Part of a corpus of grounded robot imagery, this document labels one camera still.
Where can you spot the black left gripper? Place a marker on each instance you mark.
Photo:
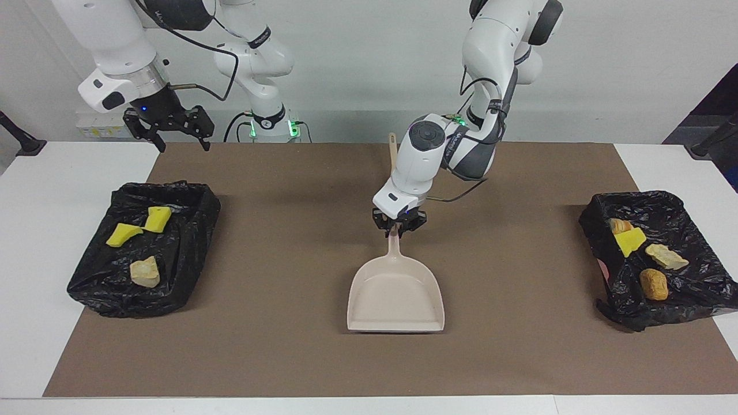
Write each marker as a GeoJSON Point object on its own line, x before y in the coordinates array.
{"type": "Point", "coordinates": [400, 218]}

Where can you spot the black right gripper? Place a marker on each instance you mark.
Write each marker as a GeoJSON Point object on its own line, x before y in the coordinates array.
{"type": "Point", "coordinates": [161, 109]}

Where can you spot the beige plastic dustpan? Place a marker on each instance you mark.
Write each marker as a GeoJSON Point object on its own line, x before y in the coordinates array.
{"type": "Point", "coordinates": [398, 294]}

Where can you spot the beige hand brush black bristles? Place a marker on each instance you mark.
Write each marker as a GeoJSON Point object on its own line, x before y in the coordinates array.
{"type": "Point", "coordinates": [392, 151]}

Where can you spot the yellow green sponge piece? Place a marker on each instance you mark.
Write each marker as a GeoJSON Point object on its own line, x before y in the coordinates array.
{"type": "Point", "coordinates": [629, 242]}
{"type": "Point", "coordinates": [157, 219]}
{"type": "Point", "coordinates": [122, 233]}

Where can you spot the orange crusted cream foam chunk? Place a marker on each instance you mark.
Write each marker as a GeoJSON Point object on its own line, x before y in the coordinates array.
{"type": "Point", "coordinates": [144, 272]}

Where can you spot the golden brown foam chunk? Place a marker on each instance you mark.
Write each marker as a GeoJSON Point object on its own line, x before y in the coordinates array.
{"type": "Point", "coordinates": [654, 284]}

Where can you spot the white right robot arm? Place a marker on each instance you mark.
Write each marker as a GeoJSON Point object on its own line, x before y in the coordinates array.
{"type": "Point", "coordinates": [115, 34]}

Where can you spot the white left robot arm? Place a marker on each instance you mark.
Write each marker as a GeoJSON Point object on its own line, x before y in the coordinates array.
{"type": "Point", "coordinates": [421, 167]}

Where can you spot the black trash bag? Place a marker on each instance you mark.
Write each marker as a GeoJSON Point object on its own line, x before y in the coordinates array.
{"type": "Point", "coordinates": [697, 219]}
{"type": "Point", "coordinates": [173, 271]}

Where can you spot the black stand leg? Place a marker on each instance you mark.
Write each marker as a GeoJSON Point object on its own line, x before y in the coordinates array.
{"type": "Point", "coordinates": [712, 141]}
{"type": "Point", "coordinates": [23, 141]}

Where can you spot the brown paper table mat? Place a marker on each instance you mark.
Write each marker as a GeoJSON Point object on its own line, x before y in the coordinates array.
{"type": "Point", "coordinates": [519, 357]}

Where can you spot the dark fabric panel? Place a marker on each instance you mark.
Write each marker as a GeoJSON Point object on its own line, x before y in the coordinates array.
{"type": "Point", "coordinates": [720, 104]}

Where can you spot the white wall socket box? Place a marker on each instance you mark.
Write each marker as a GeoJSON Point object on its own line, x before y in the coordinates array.
{"type": "Point", "coordinates": [95, 129]}

